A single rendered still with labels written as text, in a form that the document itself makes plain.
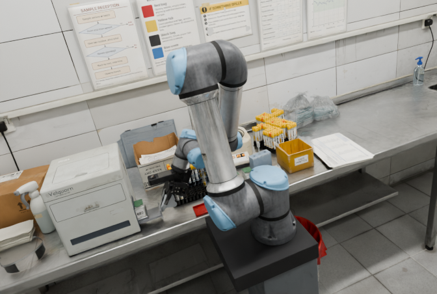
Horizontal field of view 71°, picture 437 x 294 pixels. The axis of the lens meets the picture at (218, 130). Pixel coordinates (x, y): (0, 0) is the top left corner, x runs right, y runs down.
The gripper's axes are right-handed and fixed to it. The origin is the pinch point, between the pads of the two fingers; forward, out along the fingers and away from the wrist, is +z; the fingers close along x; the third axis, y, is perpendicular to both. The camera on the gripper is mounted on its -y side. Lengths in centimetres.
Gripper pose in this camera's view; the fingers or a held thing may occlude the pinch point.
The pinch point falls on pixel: (160, 208)
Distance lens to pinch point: 135.1
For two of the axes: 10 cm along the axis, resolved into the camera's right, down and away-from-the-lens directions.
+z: -3.2, 9.2, 2.1
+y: 8.9, 2.2, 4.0
